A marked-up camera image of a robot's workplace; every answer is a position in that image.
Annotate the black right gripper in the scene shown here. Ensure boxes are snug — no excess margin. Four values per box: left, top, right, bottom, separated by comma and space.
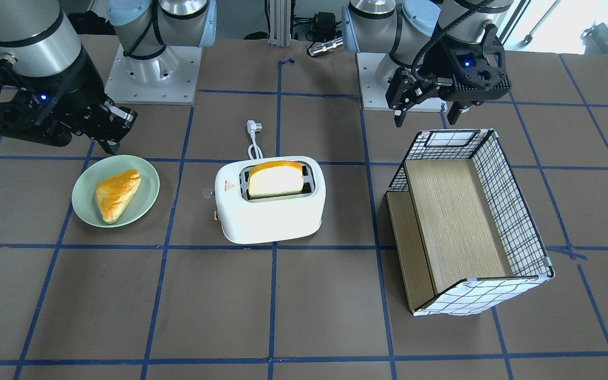
0, 50, 138, 156

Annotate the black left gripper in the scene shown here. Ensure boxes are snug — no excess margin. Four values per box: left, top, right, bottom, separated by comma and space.
385, 24, 511, 128

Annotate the white two-slot toaster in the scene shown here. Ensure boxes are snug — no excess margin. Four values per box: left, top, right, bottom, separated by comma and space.
214, 156, 326, 245

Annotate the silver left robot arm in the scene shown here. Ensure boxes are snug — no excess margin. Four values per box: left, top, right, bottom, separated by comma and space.
342, 1, 512, 127

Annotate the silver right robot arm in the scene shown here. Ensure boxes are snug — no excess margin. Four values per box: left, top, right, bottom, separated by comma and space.
0, 1, 217, 155

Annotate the golden triangular pastry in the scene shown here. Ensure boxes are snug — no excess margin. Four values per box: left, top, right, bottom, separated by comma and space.
94, 169, 141, 224

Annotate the light green plate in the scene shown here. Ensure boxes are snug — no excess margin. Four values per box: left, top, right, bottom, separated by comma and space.
72, 155, 160, 228

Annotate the silver metal cylinder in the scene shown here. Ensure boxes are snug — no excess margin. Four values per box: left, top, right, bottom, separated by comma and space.
307, 37, 344, 58

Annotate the black power adapter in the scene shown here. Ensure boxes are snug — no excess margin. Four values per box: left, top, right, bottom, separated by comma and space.
313, 12, 336, 32

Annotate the yellow bread slice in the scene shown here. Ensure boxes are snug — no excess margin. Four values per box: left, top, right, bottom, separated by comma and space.
247, 160, 304, 198

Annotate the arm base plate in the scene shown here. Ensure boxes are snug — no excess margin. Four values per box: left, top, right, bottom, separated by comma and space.
356, 52, 448, 112
104, 46, 203, 105

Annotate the wire grid storage basket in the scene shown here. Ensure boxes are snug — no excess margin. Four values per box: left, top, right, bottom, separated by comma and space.
386, 128, 555, 317

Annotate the white toaster power cord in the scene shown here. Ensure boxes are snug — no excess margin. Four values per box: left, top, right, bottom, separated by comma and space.
246, 120, 264, 161

